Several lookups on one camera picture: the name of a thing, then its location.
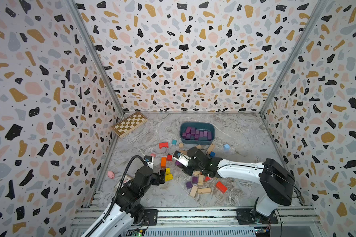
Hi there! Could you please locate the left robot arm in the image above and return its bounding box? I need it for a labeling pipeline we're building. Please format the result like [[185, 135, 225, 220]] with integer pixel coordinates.
[[83, 155, 164, 237]]

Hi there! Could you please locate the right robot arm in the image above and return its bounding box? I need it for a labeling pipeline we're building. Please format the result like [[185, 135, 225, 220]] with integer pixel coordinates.
[[173, 147, 296, 225]]

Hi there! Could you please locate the teal plastic storage bin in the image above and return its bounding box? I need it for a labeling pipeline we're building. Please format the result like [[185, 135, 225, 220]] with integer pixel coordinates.
[[180, 121, 215, 145]]

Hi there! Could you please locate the yellow flat block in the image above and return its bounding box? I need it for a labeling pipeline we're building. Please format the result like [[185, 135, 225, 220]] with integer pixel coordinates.
[[165, 173, 174, 182]]

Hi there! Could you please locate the natural wood long block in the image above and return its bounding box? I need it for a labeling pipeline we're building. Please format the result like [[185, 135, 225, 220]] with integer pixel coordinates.
[[207, 144, 215, 154]]

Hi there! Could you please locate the orange block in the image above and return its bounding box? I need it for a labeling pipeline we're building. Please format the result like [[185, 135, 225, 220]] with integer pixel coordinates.
[[161, 157, 167, 169]]

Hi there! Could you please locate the playing card box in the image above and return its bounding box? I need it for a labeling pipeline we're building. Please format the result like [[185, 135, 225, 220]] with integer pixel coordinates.
[[115, 175, 134, 189]]

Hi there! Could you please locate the purple little cube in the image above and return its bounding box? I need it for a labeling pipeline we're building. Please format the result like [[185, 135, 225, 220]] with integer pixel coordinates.
[[186, 181, 193, 190]]

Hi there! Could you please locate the natural wood upright block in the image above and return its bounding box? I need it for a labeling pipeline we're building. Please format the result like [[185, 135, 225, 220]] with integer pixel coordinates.
[[189, 185, 198, 198]]

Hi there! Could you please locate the red rectangular block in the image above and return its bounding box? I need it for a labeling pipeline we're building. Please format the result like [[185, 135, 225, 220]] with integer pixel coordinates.
[[216, 181, 227, 194]]

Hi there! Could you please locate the red arch block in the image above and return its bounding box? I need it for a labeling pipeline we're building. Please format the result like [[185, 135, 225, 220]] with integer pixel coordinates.
[[159, 142, 169, 149]]

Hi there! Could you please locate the pink pig toy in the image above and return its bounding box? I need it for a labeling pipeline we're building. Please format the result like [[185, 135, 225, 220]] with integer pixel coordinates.
[[107, 171, 115, 179]]

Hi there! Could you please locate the wooden chessboard box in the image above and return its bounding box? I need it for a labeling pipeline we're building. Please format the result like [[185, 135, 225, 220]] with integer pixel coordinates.
[[111, 112, 148, 138]]

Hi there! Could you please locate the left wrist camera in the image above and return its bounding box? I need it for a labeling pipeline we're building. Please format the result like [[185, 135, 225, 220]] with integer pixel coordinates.
[[144, 156, 154, 170]]

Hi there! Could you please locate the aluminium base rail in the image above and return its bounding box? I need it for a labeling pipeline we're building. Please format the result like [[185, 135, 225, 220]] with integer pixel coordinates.
[[69, 206, 327, 237]]

